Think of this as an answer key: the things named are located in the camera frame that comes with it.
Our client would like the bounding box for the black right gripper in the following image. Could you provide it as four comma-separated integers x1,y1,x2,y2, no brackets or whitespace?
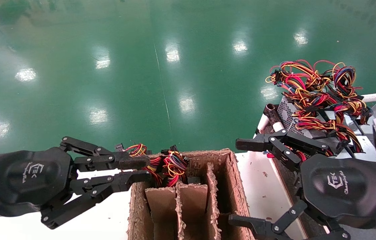
229,129,376,240

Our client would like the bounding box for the multicoloured wire harness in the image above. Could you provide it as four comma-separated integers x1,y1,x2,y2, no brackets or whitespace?
265,60,333,100
291,93,373,154

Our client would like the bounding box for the wire harness with blue wires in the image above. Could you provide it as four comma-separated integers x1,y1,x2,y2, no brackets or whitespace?
331,62,365,99

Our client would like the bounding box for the cardboard divider insert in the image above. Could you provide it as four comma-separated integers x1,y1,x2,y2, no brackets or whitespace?
144,163,222,240

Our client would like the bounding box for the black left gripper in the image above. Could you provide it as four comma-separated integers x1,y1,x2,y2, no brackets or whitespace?
0,147,151,230

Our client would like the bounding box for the black pipe joint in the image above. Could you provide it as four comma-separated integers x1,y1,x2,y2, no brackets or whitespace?
264,103,280,124

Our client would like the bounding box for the silver perforated power supply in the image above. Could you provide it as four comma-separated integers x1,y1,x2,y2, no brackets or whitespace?
277,97,348,157

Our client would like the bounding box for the brown cardboard box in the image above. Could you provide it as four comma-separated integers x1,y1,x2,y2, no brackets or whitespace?
127,148,255,240

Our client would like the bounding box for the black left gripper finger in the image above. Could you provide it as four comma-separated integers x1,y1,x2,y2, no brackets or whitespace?
60,136,151,172

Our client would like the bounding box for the wire bundle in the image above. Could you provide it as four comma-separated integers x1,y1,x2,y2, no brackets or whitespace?
114,143,163,187

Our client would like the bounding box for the dark grey rack shelf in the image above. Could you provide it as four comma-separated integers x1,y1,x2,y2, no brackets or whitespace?
348,227,376,240

